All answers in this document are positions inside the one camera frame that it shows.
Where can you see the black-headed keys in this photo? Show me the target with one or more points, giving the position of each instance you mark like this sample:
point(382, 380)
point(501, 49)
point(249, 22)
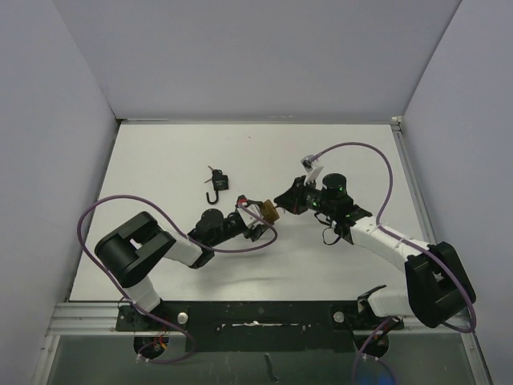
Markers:
point(216, 174)

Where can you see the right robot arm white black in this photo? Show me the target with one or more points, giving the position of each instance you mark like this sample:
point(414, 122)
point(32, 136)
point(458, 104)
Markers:
point(437, 285)

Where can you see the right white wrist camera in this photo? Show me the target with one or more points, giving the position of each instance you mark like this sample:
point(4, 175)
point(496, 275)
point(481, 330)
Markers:
point(313, 168)

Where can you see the brass padlock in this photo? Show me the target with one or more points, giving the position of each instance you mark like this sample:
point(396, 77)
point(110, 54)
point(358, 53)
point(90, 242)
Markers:
point(269, 211)

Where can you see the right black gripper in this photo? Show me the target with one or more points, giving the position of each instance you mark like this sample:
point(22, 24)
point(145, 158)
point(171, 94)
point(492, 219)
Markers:
point(291, 200)

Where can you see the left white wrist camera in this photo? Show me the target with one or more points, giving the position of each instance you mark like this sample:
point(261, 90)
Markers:
point(250, 214)

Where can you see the black padlock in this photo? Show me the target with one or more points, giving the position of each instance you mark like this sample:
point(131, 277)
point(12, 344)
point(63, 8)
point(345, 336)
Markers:
point(221, 185)

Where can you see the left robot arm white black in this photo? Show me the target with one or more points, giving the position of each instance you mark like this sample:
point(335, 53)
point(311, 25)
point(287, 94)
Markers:
point(131, 251)

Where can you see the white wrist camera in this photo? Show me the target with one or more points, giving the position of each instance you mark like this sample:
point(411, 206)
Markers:
point(313, 168)
point(250, 214)

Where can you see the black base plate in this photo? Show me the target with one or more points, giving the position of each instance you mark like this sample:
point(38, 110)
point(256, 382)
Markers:
point(252, 326)

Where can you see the aluminium right rail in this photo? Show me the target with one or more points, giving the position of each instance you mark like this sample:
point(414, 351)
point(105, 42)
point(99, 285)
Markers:
point(472, 348)

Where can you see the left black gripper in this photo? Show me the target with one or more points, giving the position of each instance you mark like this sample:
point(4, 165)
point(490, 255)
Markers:
point(255, 232)

